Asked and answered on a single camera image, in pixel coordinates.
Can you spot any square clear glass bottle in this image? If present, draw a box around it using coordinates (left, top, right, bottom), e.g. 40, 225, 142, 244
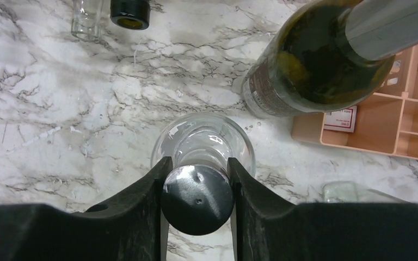
71, 0, 104, 42

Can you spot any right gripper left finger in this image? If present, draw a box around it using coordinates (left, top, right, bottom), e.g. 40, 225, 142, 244
0, 157, 173, 260

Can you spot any clear bottle silver cap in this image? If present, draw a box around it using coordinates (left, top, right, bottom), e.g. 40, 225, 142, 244
150, 113, 256, 235

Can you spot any green wine bottle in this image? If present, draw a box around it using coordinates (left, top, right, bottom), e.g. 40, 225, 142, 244
241, 0, 418, 119
110, 0, 151, 30

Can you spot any peach plastic file organizer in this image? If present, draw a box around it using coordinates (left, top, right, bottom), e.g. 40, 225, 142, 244
291, 45, 418, 160

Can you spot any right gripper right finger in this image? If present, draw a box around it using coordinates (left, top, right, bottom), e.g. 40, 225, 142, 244
228, 158, 418, 260

